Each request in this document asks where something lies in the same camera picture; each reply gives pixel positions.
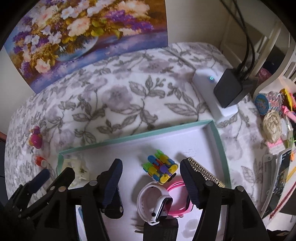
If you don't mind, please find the white charger plug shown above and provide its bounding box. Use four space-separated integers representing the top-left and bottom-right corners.
62 158 90 189

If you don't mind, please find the colourful tape roll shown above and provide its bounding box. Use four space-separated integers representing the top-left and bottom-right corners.
254 91 282 116

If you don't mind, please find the pink smartwatch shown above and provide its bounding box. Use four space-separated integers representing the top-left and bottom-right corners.
167 181 193 218

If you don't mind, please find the beige crumpled cloth flower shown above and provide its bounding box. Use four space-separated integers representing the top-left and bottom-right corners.
262 110 281 143

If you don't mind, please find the beige patterned comb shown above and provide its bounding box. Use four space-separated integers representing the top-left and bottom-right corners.
187 157 226 188

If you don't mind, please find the black toy car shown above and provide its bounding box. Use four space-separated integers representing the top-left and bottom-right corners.
100 187 124 219

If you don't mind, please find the white smartwatch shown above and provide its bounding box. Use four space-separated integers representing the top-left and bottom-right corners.
137 182 173 225

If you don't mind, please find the floral painting canvas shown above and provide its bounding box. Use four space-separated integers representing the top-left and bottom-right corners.
1 1 168 93

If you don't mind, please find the white phone stand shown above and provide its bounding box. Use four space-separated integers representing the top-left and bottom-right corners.
260 154 277 218

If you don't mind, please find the black plugged charger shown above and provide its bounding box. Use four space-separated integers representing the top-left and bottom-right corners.
213 69 258 108

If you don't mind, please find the white power strip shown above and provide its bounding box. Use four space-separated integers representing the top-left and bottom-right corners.
192 68 238 123

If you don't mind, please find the black power adapter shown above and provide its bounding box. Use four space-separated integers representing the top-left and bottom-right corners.
134 218 179 241

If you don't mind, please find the smartphone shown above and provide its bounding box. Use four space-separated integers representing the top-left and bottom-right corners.
271 148 292 207

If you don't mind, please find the white chair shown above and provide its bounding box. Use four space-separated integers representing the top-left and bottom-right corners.
251 21 295 97

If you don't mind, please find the grey floral blanket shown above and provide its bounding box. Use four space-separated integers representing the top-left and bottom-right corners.
4 42 276 232

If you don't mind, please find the orange glue bottle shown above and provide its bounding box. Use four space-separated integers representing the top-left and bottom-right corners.
35 156 48 169

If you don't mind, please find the pink doll ball toy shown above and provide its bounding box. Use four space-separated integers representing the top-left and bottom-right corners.
29 126 43 149

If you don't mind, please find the black cable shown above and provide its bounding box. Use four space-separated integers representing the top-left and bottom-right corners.
219 0 251 77
232 0 256 78

